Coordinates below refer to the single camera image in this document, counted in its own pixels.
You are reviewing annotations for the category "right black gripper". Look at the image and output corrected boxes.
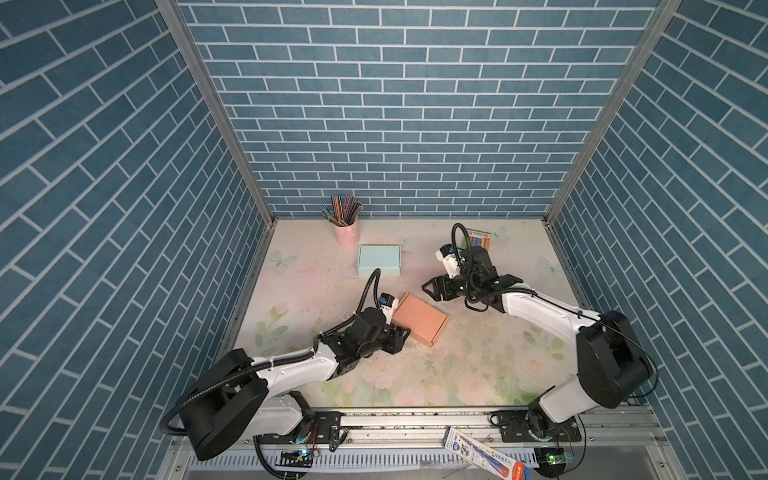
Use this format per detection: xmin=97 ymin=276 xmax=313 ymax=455
xmin=420 ymin=273 xmax=480 ymax=301

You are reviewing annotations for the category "pink paper box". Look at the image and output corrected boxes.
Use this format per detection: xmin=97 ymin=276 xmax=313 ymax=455
xmin=392 ymin=294 xmax=449 ymax=348

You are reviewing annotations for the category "mint green paper box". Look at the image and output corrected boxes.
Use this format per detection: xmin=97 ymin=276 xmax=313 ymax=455
xmin=357 ymin=244 xmax=401 ymax=277

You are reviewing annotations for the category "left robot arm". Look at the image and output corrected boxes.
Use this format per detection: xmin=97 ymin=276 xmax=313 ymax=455
xmin=158 ymin=269 xmax=410 ymax=460

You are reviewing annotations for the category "white red toothpaste box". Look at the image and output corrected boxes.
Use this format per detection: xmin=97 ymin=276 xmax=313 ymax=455
xmin=443 ymin=427 xmax=530 ymax=480

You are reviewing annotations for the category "clear case of markers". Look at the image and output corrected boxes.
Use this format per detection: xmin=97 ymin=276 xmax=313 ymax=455
xmin=467 ymin=229 xmax=492 ymax=250

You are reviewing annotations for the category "pink pencil cup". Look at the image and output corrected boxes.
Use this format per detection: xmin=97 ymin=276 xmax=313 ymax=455
xmin=334 ymin=221 xmax=360 ymax=247

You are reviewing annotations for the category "bundle of coloured pencils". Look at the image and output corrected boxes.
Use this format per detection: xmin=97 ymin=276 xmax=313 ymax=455
xmin=321 ymin=195 xmax=364 ymax=227

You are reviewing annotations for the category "left green circuit board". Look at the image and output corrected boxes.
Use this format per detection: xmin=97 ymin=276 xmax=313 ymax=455
xmin=275 ymin=449 xmax=315 ymax=470

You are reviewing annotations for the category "green circuit board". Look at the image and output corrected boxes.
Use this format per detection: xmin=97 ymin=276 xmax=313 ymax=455
xmin=275 ymin=449 xmax=315 ymax=470
xmin=534 ymin=447 xmax=572 ymax=479

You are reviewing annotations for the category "right green circuit board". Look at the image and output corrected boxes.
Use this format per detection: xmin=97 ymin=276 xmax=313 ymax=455
xmin=534 ymin=447 xmax=572 ymax=479

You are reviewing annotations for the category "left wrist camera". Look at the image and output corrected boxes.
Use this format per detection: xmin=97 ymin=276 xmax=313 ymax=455
xmin=378 ymin=293 xmax=399 ymax=324

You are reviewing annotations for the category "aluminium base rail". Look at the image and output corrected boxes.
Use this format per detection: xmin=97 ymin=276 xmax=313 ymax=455
xmin=159 ymin=405 xmax=684 ymax=479

